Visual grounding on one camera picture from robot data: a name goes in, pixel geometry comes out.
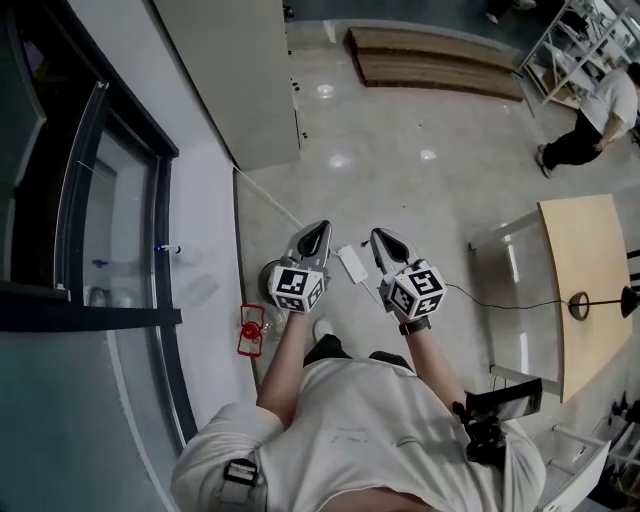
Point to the black desk lamp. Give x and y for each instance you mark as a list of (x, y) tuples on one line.
[(629, 302)]

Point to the wooden floor platform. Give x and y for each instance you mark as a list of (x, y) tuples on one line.
[(435, 65)]

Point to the black chair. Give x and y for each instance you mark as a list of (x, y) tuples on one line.
[(634, 280)]

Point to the black window frame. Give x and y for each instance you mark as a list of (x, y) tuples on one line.
[(100, 315)]

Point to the white cabinet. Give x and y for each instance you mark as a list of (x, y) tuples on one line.
[(235, 75)]

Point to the white metal shelf rack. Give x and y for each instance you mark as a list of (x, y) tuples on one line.
[(575, 55)]

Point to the white table with hole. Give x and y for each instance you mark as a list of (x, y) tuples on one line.
[(585, 480)]

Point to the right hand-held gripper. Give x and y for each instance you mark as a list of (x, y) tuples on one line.
[(417, 292)]

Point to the white power strip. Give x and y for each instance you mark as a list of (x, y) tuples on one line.
[(352, 265)]

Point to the person's black trousers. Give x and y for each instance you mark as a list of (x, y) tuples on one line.
[(325, 350)]

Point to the person's white shirt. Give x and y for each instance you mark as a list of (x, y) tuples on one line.
[(360, 440)]

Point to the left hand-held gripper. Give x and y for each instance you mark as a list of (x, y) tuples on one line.
[(290, 282)]

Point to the person's left forearm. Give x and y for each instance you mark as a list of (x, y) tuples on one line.
[(285, 370)]

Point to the person's left white shoe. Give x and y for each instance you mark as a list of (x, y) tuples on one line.
[(322, 329)]

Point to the wooden table white legs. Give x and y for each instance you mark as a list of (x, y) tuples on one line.
[(585, 250)]

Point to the clear plastic bottle blue cap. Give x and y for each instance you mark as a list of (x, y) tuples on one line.
[(187, 255)]

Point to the person's right forearm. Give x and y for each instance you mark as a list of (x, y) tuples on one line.
[(435, 375)]

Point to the black wristband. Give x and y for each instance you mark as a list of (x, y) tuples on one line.
[(415, 327)]

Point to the black trash bin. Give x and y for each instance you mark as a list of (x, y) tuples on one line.
[(265, 280)]

